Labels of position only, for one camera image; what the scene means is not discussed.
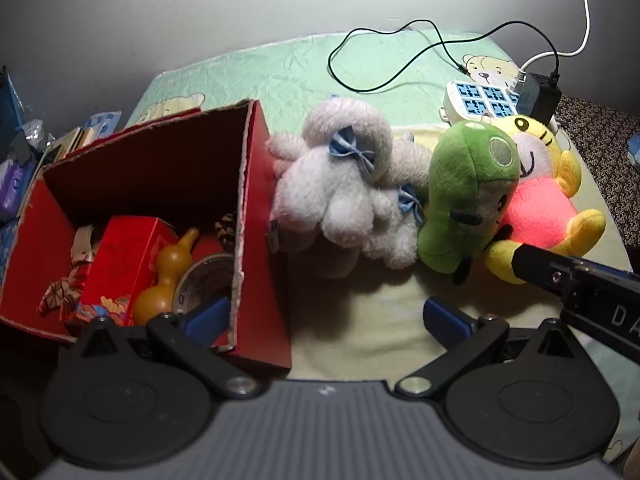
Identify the yellow tiger plush toy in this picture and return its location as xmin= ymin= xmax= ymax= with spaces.
xmin=482 ymin=114 xmax=607 ymax=285

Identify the pine cone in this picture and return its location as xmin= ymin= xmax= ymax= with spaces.
xmin=215 ymin=211 xmax=239 ymax=252

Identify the blue white packet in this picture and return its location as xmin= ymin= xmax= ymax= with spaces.
xmin=82 ymin=111 xmax=122 ymax=139

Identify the white power strip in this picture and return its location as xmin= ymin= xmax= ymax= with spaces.
xmin=440 ymin=80 xmax=526 ymax=126

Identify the black cable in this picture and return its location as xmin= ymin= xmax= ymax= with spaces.
xmin=327 ymin=20 xmax=561 ymax=96

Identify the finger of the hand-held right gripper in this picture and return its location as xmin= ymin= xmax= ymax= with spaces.
xmin=510 ymin=243 xmax=577 ymax=298

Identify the purple tissue pack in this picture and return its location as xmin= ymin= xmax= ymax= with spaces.
xmin=0 ymin=157 xmax=37 ymax=222

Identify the red patterned ribbon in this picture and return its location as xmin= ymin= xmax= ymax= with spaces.
xmin=38 ymin=265 xmax=82 ymax=317

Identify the white rabbit plush toy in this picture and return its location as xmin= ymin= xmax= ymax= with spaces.
xmin=350 ymin=132 xmax=437 ymax=271

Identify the clear plastic bag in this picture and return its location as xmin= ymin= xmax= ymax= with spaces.
xmin=22 ymin=119 xmax=47 ymax=150

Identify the pink plush toy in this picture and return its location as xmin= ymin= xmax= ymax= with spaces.
xmin=265 ymin=96 xmax=401 ymax=281

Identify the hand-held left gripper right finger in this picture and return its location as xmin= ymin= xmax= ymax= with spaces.
xmin=394 ymin=297 xmax=584 ymax=400

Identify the green plush toy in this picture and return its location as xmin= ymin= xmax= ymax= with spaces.
xmin=417 ymin=120 xmax=523 ymax=286

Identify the beige strap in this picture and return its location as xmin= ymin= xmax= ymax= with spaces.
xmin=70 ymin=225 xmax=97 ymax=267

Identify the white cable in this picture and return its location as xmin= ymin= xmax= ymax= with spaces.
xmin=515 ymin=0 xmax=593 ymax=83

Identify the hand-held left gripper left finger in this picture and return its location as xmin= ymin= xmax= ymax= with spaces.
xmin=74 ymin=297 xmax=262 ymax=401

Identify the small red box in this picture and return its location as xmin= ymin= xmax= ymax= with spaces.
xmin=60 ymin=216 xmax=178 ymax=328

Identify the brown patterned blanket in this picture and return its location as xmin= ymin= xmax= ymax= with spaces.
xmin=552 ymin=95 xmax=640 ymax=261

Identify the red cardboard box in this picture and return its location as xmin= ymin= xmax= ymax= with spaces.
xmin=0 ymin=99 xmax=293 ymax=373

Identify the black charger adapter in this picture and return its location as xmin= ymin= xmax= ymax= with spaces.
xmin=517 ymin=72 xmax=563 ymax=126

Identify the blue bag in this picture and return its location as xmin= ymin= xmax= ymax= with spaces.
xmin=0 ymin=65 xmax=26 ymax=161

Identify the yellow edged book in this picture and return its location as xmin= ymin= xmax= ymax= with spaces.
xmin=39 ymin=126 xmax=86 ymax=163

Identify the yellow gourd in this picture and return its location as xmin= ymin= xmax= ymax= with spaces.
xmin=132 ymin=227 xmax=201 ymax=326

